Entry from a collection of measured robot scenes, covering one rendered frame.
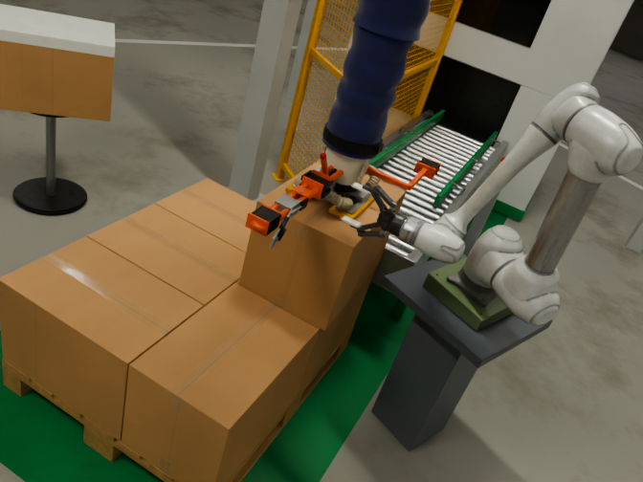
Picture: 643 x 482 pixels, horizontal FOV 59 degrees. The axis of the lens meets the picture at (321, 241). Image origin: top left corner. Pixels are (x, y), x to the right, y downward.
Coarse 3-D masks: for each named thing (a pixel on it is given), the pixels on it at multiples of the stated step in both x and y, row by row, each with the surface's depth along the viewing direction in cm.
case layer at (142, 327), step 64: (192, 192) 280; (64, 256) 218; (128, 256) 227; (192, 256) 238; (0, 320) 210; (64, 320) 191; (128, 320) 199; (192, 320) 206; (256, 320) 215; (64, 384) 206; (128, 384) 188; (192, 384) 183; (256, 384) 189; (192, 448) 185
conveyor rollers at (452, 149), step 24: (432, 144) 422; (456, 144) 433; (480, 144) 451; (384, 168) 367; (408, 168) 371; (456, 168) 393; (408, 192) 346; (432, 192) 350; (456, 192) 361; (408, 216) 315; (432, 216) 325
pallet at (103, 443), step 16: (336, 352) 282; (320, 368) 259; (16, 384) 223; (32, 384) 217; (80, 416) 210; (288, 416) 244; (96, 432) 209; (272, 432) 239; (96, 448) 213; (112, 448) 208; (128, 448) 203; (256, 448) 217; (144, 464) 202; (240, 480) 218
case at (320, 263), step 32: (320, 160) 252; (288, 224) 207; (320, 224) 206; (256, 256) 220; (288, 256) 213; (320, 256) 207; (352, 256) 204; (256, 288) 226; (288, 288) 219; (320, 288) 213; (352, 288) 233; (320, 320) 219
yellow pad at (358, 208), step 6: (354, 198) 218; (366, 198) 226; (372, 198) 229; (354, 204) 219; (360, 204) 221; (366, 204) 223; (330, 210) 213; (336, 210) 213; (342, 210) 214; (348, 210) 214; (354, 210) 215; (360, 210) 218; (342, 216) 212; (348, 216) 212; (354, 216) 213
